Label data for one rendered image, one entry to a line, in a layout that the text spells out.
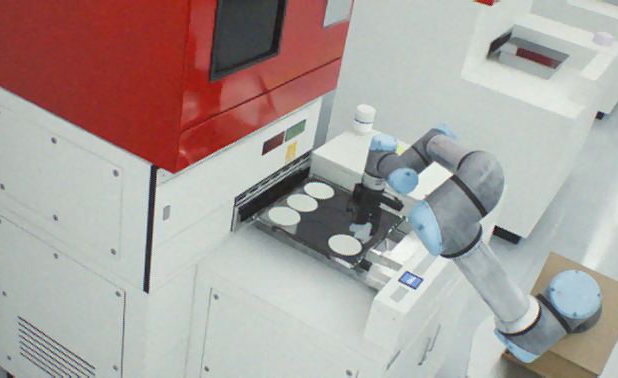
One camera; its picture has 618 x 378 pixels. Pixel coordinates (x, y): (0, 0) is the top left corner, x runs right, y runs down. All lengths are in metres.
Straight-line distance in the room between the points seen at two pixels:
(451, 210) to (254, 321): 0.79
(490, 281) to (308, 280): 0.65
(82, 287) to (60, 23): 0.79
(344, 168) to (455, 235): 0.96
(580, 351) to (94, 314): 1.38
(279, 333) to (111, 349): 0.53
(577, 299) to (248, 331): 0.92
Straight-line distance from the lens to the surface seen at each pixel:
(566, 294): 1.81
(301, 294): 2.07
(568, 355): 2.03
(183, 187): 1.89
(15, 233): 2.36
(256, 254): 2.19
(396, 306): 1.89
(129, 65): 1.73
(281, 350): 2.09
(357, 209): 2.06
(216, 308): 2.17
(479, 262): 1.64
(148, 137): 1.76
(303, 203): 2.32
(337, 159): 2.48
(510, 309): 1.74
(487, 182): 1.56
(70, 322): 2.36
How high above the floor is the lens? 2.13
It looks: 31 degrees down
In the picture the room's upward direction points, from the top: 11 degrees clockwise
